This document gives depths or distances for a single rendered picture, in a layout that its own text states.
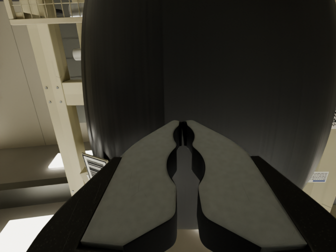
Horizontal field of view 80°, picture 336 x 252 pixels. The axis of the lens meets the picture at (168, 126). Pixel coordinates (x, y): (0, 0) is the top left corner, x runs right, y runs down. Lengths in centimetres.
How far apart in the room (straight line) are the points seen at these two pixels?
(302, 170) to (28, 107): 637
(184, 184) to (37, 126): 637
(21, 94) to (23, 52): 104
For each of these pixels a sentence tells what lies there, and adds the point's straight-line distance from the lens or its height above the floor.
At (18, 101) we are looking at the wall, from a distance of 651.
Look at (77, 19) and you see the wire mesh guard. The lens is 89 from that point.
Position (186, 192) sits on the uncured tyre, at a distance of 26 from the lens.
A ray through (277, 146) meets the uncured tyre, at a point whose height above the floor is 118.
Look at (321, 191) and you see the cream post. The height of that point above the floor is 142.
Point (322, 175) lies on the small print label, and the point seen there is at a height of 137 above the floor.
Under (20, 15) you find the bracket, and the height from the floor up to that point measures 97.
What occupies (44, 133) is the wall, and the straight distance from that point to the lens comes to 658.
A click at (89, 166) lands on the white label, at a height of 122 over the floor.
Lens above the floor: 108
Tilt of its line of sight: 22 degrees up
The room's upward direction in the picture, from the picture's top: 178 degrees clockwise
